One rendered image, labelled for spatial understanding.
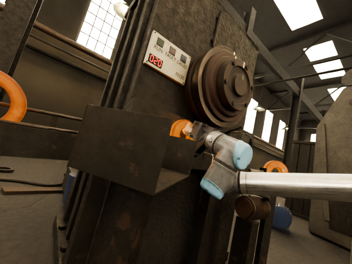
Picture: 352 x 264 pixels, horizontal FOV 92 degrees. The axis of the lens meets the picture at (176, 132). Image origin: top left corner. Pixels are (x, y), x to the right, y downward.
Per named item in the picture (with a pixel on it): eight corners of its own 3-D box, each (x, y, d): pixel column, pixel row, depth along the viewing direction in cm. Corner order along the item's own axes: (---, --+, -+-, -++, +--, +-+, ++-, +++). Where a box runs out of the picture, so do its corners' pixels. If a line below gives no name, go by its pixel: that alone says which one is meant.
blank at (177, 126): (170, 117, 84) (174, 117, 81) (193, 122, 93) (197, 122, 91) (167, 149, 83) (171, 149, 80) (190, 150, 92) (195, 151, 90)
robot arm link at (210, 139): (222, 156, 70) (207, 152, 64) (214, 152, 74) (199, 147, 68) (231, 136, 69) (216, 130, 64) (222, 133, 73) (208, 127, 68)
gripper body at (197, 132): (204, 124, 82) (222, 131, 72) (197, 140, 83) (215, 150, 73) (193, 119, 78) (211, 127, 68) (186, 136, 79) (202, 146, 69)
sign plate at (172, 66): (142, 63, 84) (152, 31, 87) (182, 86, 99) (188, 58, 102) (144, 62, 82) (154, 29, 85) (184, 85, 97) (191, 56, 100)
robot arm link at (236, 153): (231, 167, 54) (248, 140, 54) (206, 152, 64) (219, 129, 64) (245, 175, 60) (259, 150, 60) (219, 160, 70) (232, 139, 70)
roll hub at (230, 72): (211, 100, 87) (222, 51, 91) (241, 118, 103) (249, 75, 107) (220, 98, 82) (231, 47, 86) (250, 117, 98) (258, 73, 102)
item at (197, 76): (180, 112, 88) (200, 33, 95) (232, 136, 115) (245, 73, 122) (188, 111, 83) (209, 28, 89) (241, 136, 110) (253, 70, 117)
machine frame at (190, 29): (52, 222, 120) (122, 8, 144) (172, 219, 182) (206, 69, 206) (54, 316, 61) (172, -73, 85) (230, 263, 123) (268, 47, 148)
